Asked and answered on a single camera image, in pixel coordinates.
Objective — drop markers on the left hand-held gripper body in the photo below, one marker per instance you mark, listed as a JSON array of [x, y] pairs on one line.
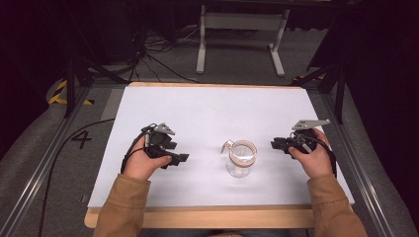
[[158, 140]]

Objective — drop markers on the white metal table frame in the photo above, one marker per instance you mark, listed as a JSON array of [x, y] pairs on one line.
[[242, 21]]

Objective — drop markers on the person's left hand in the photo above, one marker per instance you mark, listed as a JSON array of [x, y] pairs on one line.
[[140, 163]]

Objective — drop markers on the person's right hand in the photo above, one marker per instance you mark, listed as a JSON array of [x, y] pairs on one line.
[[318, 161]]

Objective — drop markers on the wooden table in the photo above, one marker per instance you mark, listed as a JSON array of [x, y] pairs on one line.
[[204, 217]]

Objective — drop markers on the clear glass jar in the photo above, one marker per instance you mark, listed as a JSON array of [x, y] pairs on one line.
[[252, 158], [239, 170]]

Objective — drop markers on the black tripod stand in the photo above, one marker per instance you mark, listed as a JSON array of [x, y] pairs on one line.
[[334, 80], [74, 75]]

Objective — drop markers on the white table sheet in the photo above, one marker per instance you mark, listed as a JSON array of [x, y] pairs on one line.
[[210, 112]]

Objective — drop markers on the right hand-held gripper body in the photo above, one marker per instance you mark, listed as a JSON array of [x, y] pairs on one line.
[[303, 140]]

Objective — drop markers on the metal floor rail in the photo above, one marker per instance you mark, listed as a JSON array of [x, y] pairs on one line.
[[39, 171], [355, 164]]

